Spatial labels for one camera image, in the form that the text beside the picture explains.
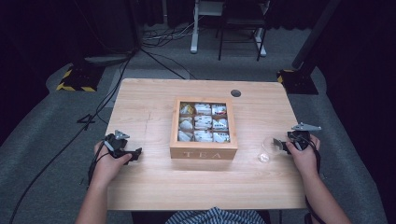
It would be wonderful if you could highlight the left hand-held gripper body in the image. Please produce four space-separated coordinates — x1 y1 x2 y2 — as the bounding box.
104 130 131 159

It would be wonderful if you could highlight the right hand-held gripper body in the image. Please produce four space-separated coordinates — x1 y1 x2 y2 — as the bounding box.
285 122 322 154

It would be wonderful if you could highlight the clear plastic cup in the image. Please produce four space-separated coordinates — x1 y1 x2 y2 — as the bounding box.
257 136 284 164

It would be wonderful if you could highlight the person's right hand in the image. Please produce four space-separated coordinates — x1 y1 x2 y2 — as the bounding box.
285 134 321 180

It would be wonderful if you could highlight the person's left hand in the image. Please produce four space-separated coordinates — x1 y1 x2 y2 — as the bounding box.
92 141 134 189

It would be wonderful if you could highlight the black stand with slanted pole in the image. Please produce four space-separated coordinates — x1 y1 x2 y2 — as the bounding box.
276 0 343 96

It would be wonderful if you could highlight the wooden tea box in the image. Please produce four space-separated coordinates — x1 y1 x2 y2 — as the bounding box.
169 96 239 161

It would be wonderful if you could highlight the group of white tea bags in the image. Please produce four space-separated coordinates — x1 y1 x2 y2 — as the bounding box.
177 102 231 144

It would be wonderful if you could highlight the black yellow striped stand base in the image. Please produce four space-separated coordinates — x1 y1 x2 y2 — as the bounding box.
55 63 106 93

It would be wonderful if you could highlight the person's striped clothing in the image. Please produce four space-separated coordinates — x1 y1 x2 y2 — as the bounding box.
164 206 266 224

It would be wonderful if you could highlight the black chair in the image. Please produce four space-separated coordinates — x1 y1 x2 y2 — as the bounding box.
215 0 271 63

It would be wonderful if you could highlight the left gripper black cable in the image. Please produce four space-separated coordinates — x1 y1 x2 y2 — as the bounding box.
87 140 110 189

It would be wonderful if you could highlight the long black floor cable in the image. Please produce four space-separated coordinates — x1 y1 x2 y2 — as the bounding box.
8 50 138 224

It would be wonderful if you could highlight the thin black floor cable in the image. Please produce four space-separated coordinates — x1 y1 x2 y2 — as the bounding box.
139 47 198 80

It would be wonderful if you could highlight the bundle of floor cables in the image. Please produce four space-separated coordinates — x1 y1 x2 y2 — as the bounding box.
142 15 205 49

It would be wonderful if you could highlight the white desk frame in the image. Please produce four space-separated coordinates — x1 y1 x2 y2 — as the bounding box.
190 0 271 58

